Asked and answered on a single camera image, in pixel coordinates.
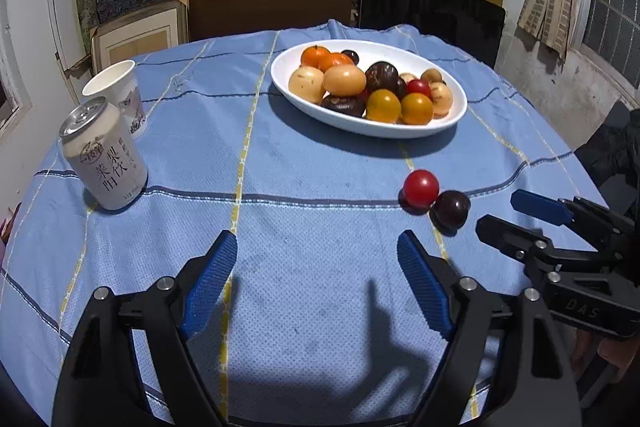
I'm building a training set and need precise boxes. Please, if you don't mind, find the blue checked tablecloth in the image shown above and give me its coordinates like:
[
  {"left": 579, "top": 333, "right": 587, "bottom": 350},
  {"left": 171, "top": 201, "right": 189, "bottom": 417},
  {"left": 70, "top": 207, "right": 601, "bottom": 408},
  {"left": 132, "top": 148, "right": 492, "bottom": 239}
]
[{"left": 1, "top": 22, "right": 600, "bottom": 425}]

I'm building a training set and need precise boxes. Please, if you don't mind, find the black panel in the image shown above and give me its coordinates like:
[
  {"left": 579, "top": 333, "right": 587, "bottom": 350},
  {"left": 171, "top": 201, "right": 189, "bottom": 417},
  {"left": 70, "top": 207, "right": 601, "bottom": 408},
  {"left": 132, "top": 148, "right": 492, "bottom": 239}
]
[{"left": 359, "top": 0, "right": 506, "bottom": 67}]

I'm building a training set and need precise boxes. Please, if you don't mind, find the white paper cup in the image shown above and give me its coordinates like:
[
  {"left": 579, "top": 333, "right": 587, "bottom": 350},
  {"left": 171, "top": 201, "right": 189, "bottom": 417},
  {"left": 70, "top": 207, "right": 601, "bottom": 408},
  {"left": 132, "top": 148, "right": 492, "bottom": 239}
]
[{"left": 81, "top": 60, "right": 146, "bottom": 139}]

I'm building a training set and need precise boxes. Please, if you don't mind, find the large dark purple mangosteen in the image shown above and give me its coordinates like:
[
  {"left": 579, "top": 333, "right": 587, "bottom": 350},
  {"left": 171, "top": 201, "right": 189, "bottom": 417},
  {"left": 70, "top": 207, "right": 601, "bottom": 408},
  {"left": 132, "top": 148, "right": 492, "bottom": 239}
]
[{"left": 366, "top": 61, "right": 398, "bottom": 93}]

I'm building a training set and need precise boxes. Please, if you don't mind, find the small orange tangerine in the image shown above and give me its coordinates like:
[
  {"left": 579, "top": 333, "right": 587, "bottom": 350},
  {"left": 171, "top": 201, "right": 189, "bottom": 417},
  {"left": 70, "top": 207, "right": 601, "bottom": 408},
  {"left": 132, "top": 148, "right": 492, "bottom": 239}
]
[{"left": 300, "top": 46, "right": 330, "bottom": 68}]

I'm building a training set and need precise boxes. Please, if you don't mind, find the beige spotted fruit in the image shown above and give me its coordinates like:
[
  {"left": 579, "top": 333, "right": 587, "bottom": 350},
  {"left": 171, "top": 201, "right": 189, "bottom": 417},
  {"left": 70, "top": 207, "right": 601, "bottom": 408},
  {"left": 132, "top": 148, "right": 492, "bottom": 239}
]
[{"left": 430, "top": 82, "right": 454, "bottom": 118}]

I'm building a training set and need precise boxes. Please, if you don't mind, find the pale yellow round fruit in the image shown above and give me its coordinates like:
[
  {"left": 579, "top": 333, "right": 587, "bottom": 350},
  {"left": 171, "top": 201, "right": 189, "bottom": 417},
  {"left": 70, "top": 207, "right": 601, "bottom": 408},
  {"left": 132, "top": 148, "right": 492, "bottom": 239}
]
[{"left": 288, "top": 66, "right": 326, "bottom": 104}]

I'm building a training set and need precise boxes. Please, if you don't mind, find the peach coloured fruit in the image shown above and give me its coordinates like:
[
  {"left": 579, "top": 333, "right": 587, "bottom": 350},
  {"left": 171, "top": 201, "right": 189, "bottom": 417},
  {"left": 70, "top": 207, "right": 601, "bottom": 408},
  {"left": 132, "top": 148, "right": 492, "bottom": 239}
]
[{"left": 323, "top": 64, "right": 367, "bottom": 96}]

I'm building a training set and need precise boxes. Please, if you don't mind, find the white beverage can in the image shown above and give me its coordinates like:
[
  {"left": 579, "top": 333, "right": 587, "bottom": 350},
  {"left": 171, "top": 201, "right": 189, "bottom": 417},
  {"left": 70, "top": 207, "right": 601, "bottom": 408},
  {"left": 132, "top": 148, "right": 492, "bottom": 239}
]
[{"left": 58, "top": 96, "right": 149, "bottom": 211}]

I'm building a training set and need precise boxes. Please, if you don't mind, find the small yellow loquat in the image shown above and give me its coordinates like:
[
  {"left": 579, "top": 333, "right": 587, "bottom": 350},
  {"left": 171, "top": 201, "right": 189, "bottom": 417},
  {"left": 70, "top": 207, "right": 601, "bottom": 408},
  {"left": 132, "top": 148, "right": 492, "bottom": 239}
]
[{"left": 421, "top": 68, "right": 444, "bottom": 83}]

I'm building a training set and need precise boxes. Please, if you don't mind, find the framed picture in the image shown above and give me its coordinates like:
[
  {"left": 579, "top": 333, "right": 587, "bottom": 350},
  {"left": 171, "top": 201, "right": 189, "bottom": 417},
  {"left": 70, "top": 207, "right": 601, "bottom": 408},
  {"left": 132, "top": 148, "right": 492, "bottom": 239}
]
[{"left": 90, "top": 0, "right": 190, "bottom": 74}]

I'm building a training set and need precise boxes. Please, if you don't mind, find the right hand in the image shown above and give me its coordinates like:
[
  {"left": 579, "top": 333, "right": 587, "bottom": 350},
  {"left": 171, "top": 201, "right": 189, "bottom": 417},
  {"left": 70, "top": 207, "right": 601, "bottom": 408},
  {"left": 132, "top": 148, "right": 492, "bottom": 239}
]
[{"left": 570, "top": 329, "right": 640, "bottom": 384}]

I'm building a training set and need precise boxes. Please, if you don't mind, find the dark purple fruit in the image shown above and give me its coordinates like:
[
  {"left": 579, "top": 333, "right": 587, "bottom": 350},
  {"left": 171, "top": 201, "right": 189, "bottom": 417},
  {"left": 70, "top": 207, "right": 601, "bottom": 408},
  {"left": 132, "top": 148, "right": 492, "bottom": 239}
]
[{"left": 395, "top": 76, "right": 407, "bottom": 101}]

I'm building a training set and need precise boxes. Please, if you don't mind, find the beige striped fruit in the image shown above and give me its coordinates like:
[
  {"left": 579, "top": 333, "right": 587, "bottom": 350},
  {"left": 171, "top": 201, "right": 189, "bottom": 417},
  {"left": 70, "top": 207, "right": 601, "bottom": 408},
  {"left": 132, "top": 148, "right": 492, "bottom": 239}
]
[{"left": 399, "top": 72, "right": 418, "bottom": 83}]

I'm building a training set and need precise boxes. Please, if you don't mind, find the white oval plate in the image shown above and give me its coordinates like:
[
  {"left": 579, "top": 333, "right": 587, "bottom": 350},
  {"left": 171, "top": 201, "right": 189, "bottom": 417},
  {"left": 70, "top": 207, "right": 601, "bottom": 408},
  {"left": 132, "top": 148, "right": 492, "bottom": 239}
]
[{"left": 271, "top": 40, "right": 469, "bottom": 140}]

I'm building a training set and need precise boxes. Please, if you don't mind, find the brown cardboard board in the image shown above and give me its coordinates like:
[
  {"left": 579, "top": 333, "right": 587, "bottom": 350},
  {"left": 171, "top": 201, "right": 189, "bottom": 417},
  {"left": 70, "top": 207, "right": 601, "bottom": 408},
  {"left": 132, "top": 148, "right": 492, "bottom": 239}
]
[{"left": 189, "top": 0, "right": 352, "bottom": 40}]

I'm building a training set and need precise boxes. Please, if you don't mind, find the large orange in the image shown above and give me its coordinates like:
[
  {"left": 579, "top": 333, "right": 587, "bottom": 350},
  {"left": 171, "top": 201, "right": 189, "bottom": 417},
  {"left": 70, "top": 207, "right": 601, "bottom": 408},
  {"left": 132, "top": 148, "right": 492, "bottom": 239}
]
[{"left": 318, "top": 53, "right": 354, "bottom": 72}]

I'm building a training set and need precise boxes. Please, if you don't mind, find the orange yellow tomato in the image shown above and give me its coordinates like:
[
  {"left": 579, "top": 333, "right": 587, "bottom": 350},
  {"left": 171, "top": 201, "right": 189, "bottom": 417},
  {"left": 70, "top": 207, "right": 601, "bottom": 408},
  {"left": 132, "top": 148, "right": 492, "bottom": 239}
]
[{"left": 400, "top": 93, "right": 434, "bottom": 126}]

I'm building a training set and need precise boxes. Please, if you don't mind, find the dark plum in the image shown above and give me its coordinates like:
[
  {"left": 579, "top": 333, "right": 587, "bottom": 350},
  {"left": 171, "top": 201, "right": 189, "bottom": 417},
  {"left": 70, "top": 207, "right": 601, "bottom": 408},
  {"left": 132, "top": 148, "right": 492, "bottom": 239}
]
[
  {"left": 431, "top": 190, "right": 471, "bottom": 233},
  {"left": 342, "top": 50, "right": 359, "bottom": 65}
]

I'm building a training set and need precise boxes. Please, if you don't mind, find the red cherry tomato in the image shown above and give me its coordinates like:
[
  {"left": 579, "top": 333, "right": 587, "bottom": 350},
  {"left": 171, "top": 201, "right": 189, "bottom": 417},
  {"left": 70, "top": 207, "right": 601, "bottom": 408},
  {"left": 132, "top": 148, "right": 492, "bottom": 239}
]
[
  {"left": 402, "top": 169, "right": 439, "bottom": 209},
  {"left": 406, "top": 79, "right": 432, "bottom": 98}
]

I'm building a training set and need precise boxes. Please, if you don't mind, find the dark flat fruit in plate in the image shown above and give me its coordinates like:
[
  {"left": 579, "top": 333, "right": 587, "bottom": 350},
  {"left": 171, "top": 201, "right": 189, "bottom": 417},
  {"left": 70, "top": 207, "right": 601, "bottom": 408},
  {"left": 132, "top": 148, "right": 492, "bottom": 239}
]
[{"left": 321, "top": 95, "right": 366, "bottom": 118}]

